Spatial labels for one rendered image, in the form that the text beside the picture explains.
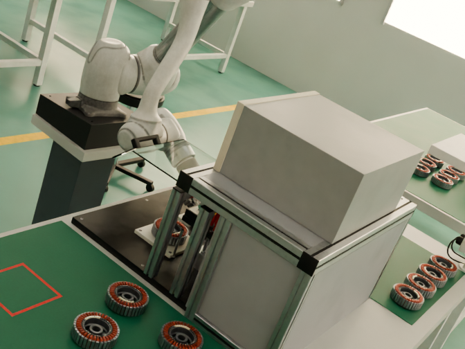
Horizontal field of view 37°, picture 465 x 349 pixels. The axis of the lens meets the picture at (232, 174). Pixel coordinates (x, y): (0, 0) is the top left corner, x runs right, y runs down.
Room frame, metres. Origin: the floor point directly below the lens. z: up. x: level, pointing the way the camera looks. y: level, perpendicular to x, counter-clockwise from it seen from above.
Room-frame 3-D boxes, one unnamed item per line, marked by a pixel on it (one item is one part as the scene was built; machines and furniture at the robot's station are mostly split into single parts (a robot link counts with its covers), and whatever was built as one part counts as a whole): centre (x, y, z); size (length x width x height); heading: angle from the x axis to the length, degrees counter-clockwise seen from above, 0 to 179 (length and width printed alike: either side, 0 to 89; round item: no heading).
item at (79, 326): (1.37, 0.17, 0.77); 0.11 x 0.11 x 0.04
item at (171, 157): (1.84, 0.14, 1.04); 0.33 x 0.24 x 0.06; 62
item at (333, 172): (1.85, -0.22, 1.22); 0.44 x 0.39 x 0.20; 152
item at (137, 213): (2.00, 0.05, 0.76); 0.64 x 0.47 x 0.02; 152
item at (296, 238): (1.86, -0.22, 1.09); 0.68 x 0.44 x 0.05; 152
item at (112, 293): (1.54, 0.14, 0.77); 0.11 x 0.11 x 0.04
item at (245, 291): (1.53, -0.14, 0.91); 0.28 x 0.03 x 0.32; 62
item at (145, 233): (1.90, 0.12, 0.78); 0.15 x 0.15 x 0.01; 62
